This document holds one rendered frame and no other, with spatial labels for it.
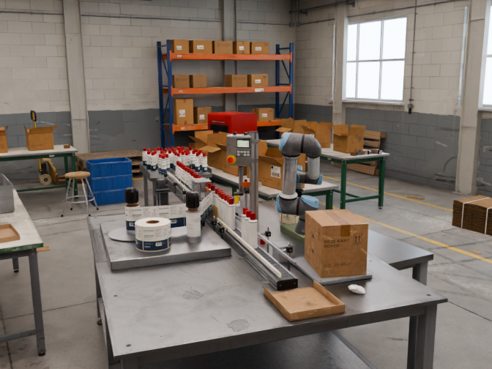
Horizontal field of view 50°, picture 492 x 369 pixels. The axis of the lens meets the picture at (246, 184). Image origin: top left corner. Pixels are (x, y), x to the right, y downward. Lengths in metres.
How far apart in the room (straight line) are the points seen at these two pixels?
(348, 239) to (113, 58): 8.55
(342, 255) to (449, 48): 6.76
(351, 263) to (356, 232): 0.16
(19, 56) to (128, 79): 1.99
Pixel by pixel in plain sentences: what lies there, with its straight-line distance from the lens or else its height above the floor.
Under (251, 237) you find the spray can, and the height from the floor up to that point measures 0.95.
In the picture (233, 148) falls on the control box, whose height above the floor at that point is 1.40.
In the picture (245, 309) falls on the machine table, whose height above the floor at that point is 0.83.
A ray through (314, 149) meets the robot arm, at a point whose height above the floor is 1.41.
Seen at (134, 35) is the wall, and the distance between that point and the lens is 10.85.
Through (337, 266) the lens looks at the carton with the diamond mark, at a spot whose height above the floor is 0.91.
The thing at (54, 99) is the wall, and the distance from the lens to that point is 10.49.
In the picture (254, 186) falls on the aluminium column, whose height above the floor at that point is 1.16.
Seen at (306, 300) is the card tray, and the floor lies 0.83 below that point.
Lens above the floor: 1.84
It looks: 12 degrees down
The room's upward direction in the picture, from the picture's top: straight up
